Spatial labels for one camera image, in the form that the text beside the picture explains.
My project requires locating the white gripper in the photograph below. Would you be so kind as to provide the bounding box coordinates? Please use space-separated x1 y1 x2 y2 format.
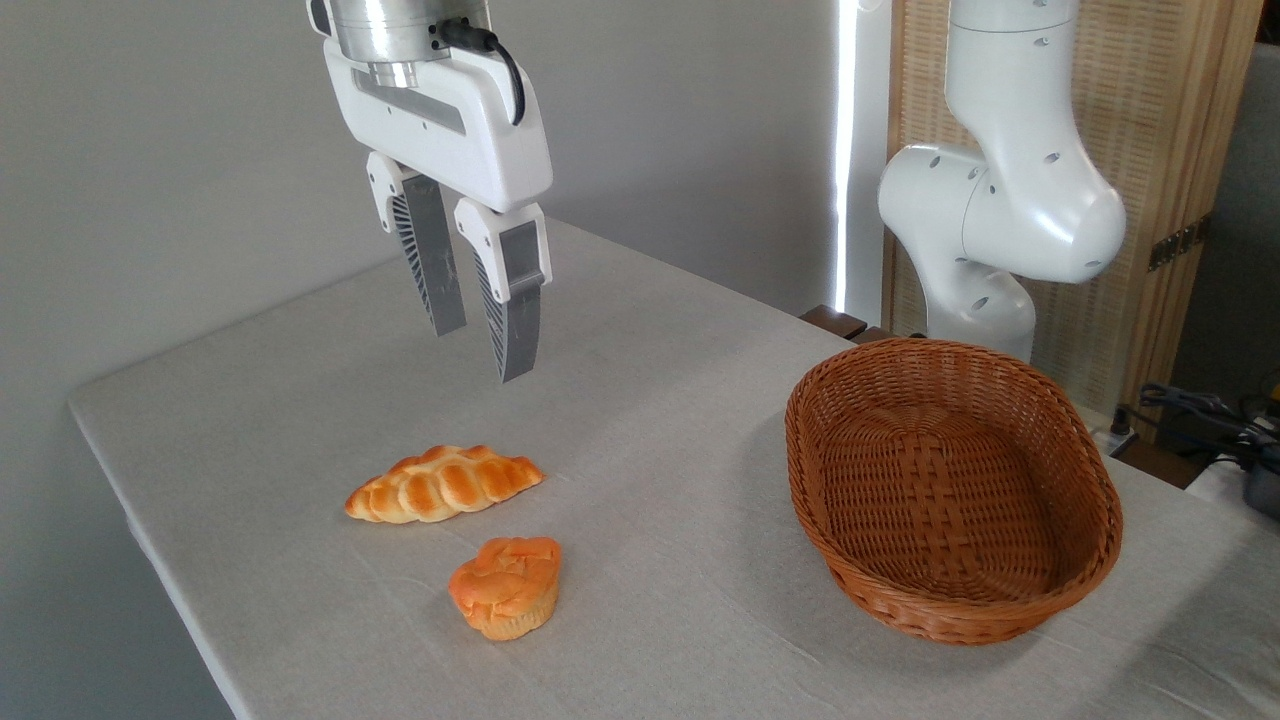
322 30 554 383

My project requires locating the orange muffin bread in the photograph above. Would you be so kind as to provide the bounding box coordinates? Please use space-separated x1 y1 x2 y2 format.
448 537 563 642

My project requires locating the braided golden bread loaf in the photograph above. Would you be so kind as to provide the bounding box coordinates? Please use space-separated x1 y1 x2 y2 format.
345 445 546 525

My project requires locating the grey tablecloth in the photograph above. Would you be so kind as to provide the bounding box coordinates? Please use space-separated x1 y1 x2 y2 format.
68 212 1280 720

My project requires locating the brown oval wicker basket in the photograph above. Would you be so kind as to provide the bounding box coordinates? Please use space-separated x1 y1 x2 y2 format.
785 338 1124 646

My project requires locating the bamboo folding screen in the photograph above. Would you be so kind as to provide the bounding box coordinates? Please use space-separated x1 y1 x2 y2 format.
885 0 1266 421

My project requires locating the dark metal screen hinge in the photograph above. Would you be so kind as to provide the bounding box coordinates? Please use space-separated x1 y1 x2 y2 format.
1148 215 1213 273

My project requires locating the grey device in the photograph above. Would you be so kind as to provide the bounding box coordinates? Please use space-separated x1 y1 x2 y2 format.
1243 462 1280 519

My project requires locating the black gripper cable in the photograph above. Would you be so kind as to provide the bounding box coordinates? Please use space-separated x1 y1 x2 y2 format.
437 18 527 127

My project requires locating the black cable bundle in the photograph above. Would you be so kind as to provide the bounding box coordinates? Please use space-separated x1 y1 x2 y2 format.
1112 383 1280 473

